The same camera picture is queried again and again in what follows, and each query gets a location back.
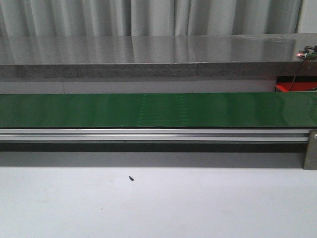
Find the grey stone counter slab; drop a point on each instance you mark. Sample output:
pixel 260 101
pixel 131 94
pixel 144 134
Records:
pixel 155 56

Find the green conveyor belt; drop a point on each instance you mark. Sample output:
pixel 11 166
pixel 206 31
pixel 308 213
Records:
pixel 294 110

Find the red bin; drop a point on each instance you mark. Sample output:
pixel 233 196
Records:
pixel 301 84

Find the green circuit board red LED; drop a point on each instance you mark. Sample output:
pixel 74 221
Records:
pixel 308 52

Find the grey pleated curtain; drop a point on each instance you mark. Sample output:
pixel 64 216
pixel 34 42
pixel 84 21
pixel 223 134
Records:
pixel 34 18

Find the aluminium conveyor side rail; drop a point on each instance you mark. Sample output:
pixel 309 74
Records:
pixel 157 135

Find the steel conveyor support bracket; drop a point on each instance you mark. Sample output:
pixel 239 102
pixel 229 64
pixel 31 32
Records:
pixel 310 161

